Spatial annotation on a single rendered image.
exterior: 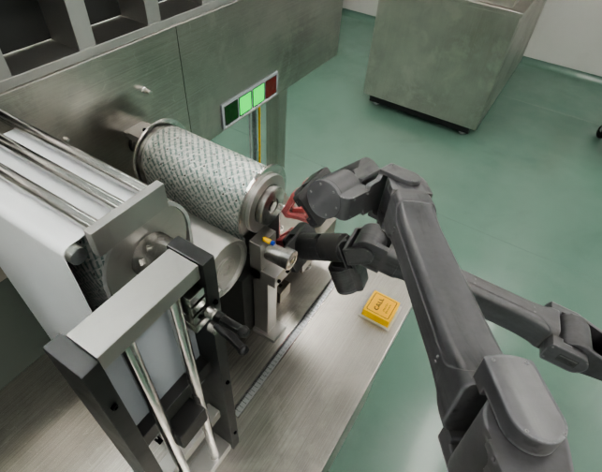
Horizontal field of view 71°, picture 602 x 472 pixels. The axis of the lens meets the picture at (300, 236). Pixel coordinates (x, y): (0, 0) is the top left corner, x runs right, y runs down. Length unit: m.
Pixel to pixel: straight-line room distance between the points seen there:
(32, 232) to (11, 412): 0.59
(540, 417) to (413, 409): 1.66
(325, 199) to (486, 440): 0.37
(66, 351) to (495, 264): 2.43
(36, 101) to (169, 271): 0.46
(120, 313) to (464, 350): 0.30
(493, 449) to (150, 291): 0.31
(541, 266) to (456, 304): 2.34
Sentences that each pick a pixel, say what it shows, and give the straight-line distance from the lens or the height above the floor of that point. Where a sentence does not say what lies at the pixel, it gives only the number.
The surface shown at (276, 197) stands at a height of 1.27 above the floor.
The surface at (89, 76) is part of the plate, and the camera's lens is 0.87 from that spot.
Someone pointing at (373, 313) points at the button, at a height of 0.92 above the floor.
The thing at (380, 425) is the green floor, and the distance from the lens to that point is 1.93.
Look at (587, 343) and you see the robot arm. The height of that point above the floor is 1.17.
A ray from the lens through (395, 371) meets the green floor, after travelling 2.05.
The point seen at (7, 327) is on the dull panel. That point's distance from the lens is 1.00.
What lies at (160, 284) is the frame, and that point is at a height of 1.44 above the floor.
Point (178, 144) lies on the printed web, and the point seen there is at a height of 1.31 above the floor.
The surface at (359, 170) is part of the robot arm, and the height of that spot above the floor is 1.39.
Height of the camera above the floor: 1.77
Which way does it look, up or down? 46 degrees down
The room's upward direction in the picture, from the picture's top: 5 degrees clockwise
